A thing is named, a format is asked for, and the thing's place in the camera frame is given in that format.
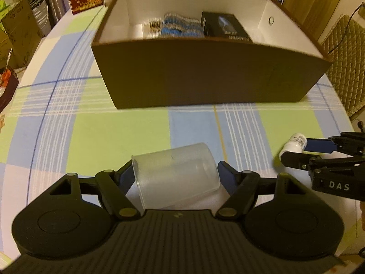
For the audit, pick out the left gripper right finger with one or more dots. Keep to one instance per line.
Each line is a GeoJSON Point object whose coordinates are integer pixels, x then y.
{"type": "Point", "coordinates": [241, 187]}

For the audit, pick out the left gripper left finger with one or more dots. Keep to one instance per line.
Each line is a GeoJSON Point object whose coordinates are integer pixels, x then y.
{"type": "Point", "coordinates": [111, 188]}

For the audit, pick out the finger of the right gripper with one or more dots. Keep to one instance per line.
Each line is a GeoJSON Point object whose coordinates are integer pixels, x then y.
{"type": "Point", "coordinates": [307, 161]}
{"type": "Point", "coordinates": [320, 145]}

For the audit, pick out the small white bottle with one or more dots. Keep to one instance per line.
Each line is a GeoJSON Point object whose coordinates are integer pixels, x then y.
{"type": "Point", "coordinates": [296, 144]}

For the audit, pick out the clear plastic cup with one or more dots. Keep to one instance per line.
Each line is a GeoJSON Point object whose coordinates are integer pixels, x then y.
{"type": "Point", "coordinates": [175, 176]}

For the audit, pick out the black shaver box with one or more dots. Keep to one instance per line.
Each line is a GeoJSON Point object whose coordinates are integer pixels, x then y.
{"type": "Point", "coordinates": [223, 25]}

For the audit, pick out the bag of cotton swabs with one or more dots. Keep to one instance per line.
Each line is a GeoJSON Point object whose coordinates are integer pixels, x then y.
{"type": "Point", "coordinates": [152, 28]}

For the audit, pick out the grey blue knitted pouch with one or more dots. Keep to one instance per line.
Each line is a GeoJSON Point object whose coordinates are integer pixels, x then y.
{"type": "Point", "coordinates": [176, 26]}

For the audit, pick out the checked bed sheet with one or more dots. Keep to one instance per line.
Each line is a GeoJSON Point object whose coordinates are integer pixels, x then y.
{"type": "Point", "coordinates": [62, 120]}

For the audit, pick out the quilted beige chair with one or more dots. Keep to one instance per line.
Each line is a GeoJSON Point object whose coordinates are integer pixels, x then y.
{"type": "Point", "coordinates": [345, 47]}

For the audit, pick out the dark wooden tray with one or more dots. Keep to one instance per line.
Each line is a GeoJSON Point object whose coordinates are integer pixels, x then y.
{"type": "Point", "coordinates": [10, 89]}

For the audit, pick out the large brown open box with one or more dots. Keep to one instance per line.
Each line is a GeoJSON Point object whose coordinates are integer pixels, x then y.
{"type": "Point", "coordinates": [281, 63]}

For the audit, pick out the brown cardboard box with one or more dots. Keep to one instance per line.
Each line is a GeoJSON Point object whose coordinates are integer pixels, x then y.
{"type": "Point", "coordinates": [21, 33]}

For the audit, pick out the stack of white bowls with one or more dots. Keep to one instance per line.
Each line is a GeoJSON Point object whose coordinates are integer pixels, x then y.
{"type": "Point", "coordinates": [42, 14]}

